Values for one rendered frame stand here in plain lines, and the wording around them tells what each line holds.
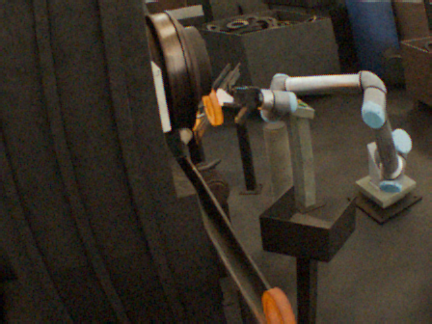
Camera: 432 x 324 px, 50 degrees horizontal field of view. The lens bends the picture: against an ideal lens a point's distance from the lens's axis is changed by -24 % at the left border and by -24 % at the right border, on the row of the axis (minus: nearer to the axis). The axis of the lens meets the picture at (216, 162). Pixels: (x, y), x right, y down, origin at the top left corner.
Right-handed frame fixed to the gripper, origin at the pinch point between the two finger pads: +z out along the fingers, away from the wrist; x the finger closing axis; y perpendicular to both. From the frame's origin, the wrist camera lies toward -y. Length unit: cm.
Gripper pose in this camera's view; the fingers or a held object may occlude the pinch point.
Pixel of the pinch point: (211, 102)
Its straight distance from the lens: 237.5
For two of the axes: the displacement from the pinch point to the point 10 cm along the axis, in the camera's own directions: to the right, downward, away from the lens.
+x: 2.9, 3.5, -8.9
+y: 1.1, -9.4, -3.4
